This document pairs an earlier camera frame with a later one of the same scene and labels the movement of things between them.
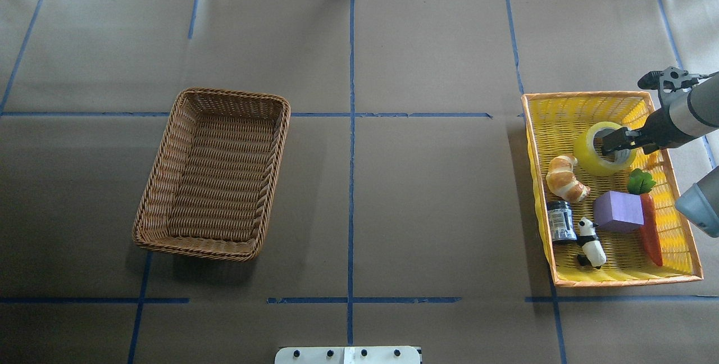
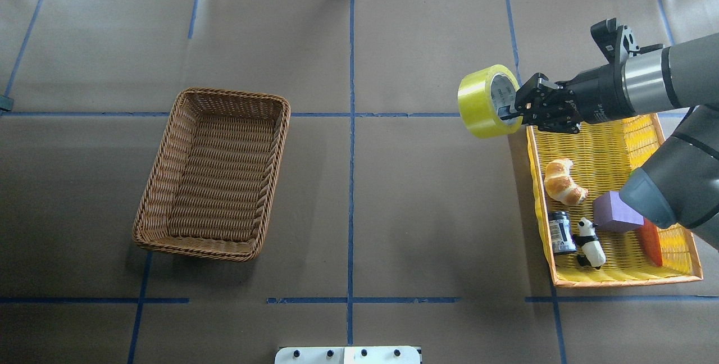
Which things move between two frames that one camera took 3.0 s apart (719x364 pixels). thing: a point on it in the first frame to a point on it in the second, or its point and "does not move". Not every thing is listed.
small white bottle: x=594 y=252 does not move
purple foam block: x=618 y=212 does not move
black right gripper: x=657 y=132 to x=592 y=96
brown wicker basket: x=209 y=189 does not move
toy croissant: x=561 y=180 does not move
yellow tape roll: x=587 y=157 to x=479 y=96
